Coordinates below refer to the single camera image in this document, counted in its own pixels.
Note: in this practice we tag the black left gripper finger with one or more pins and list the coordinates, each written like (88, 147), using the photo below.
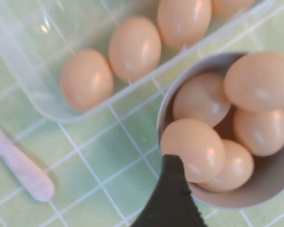
(168, 201)

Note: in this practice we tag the grey round bowl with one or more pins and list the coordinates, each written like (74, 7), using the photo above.
(262, 189)

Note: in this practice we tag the green checked tablecloth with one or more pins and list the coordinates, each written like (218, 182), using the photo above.
(97, 165)

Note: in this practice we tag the beige plastic egg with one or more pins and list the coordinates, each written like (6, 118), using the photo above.
(235, 165)
(86, 80)
(191, 149)
(232, 4)
(261, 132)
(183, 21)
(201, 99)
(260, 81)
(135, 48)

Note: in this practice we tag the pink plastic knife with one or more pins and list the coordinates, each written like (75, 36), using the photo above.
(26, 170)

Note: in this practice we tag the transparent plastic egg box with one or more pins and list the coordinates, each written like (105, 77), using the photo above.
(26, 47)

